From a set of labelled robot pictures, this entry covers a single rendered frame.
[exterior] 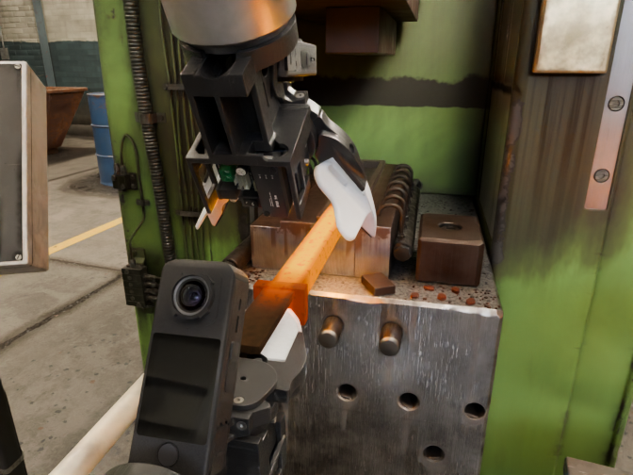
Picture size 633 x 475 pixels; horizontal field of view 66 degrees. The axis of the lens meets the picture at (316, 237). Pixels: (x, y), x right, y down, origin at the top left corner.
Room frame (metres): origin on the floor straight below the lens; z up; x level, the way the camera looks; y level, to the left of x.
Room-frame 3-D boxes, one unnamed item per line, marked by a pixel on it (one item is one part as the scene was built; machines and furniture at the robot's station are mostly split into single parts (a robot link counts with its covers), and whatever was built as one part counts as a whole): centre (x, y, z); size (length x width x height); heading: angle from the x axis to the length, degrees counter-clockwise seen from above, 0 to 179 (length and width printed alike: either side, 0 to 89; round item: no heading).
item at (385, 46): (0.87, -0.08, 1.24); 0.30 x 0.07 x 0.06; 167
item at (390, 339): (0.53, -0.09, 0.87); 0.04 x 0.03 x 0.03; 167
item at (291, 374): (0.28, 0.03, 1.00); 0.09 x 0.05 x 0.02; 164
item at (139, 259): (0.84, 0.33, 0.80); 0.06 x 0.03 x 0.14; 77
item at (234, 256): (0.81, 0.08, 0.93); 0.40 x 0.03 x 0.03; 167
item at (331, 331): (0.55, -0.02, 0.87); 0.04 x 0.03 x 0.03; 167
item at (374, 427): (0.84, -0.11, 0.69); 0.56 x 0.38 x 0.45; 167
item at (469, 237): (0.65, -0.19, 0.95); 0.12 x 0.08 x 0.06; 167
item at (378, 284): (0.59, -0.08, 0.92); 0.04 x 0.03 x 0.01; 18
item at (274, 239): (0.84, -0.05, 0.96); 0.42 x 0.20 x 0.09; 167
